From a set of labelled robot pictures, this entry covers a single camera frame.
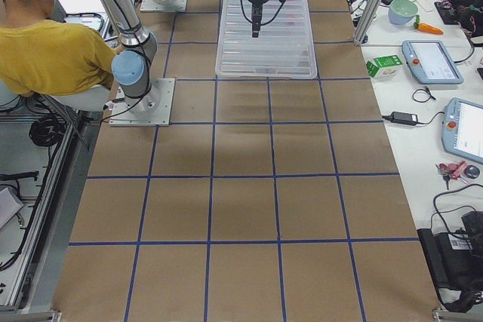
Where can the far teach pendant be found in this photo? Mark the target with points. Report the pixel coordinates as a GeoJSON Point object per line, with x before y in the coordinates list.
{"type": "Point", "coordinates": [430, 62]}

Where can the person in yellow shirt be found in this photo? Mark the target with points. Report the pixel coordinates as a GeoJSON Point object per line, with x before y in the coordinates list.
{"type": "Point", "coordinates": [42, 56]}

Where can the toy carrot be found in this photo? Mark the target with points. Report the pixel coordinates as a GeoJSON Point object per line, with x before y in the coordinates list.
{"type": "Point", "coordinates": [424, 27]}

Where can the black power adapter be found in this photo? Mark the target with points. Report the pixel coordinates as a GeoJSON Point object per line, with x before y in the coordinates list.
{"type": "Point", "coordinates": [404, 118]}

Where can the red key bundle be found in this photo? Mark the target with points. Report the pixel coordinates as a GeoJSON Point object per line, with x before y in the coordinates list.
{"type": "Point", "coordinates": [451, 171]}

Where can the white chair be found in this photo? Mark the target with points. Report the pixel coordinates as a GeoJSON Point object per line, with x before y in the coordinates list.
{"type": "Point", "coordinates": [91, 100]}

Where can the green bowl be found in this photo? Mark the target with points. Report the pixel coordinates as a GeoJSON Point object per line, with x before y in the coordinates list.
{"type": "Point", "coordinates": [401, 11]}

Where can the green white carton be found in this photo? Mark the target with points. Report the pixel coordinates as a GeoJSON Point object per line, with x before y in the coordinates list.
{"type": "Point", "coordinates": [385, 66]}

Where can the teach pendant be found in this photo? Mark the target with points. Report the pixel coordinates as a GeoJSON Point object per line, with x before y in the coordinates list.
{"type": "Point", "coordinates": [461, 132]}
{"type": "Point", "coordinates": [430, 62]}

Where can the clear plastic box lid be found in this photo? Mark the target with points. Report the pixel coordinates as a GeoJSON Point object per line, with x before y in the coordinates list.
{"type": "Point", "coordinates": [283, 49]}

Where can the near teach pendant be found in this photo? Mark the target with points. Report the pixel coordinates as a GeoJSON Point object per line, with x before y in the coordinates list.
{"type": "Point", "coordinates": [461, 132]}

